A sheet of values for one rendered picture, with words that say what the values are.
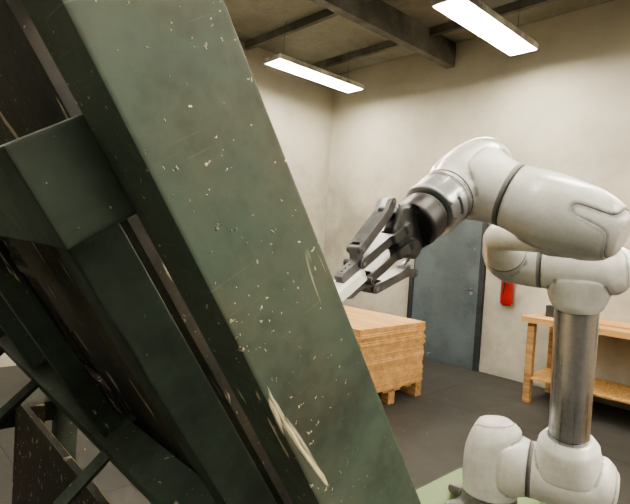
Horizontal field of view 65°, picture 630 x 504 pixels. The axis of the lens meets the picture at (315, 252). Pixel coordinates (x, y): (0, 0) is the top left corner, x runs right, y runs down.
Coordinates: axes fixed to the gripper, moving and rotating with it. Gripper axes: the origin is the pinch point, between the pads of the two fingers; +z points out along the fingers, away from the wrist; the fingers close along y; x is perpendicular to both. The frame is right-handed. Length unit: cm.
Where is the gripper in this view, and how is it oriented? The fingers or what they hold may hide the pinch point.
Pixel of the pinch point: (341, 288)
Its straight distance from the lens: 63.6
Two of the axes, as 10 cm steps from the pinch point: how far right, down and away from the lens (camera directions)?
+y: 3.4, 8.6, 3.9
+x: -6.7, -0.7, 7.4
